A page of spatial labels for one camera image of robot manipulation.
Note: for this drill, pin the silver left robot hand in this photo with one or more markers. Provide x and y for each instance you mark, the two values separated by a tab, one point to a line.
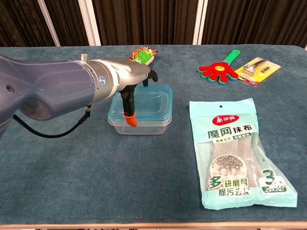
132	72

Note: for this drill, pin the blue transparent plastic lid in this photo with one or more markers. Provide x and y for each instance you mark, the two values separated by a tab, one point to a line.
153	103

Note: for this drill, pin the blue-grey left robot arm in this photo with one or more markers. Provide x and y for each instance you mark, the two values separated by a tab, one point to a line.
52	86

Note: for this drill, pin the clear plastic container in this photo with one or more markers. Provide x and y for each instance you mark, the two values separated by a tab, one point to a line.
144	128

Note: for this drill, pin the green snack packet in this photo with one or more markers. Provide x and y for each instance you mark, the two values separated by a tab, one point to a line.
144	56

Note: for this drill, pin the dark pleated curtain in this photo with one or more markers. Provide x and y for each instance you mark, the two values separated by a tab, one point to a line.
144	21

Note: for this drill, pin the red hand clapper toy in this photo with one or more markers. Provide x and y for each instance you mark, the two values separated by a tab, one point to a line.
218	72

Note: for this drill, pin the teal velvet tablecloth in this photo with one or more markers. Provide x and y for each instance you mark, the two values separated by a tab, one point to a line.
144	167

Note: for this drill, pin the mint cleaning cloth package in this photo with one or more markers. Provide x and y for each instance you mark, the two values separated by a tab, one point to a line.
230	143

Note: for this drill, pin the yellow razor blister pack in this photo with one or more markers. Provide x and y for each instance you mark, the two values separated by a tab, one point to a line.
254	69

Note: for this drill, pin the white frame post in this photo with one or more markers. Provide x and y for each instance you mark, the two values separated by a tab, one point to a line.
305	45
199	24
49	24
90	24

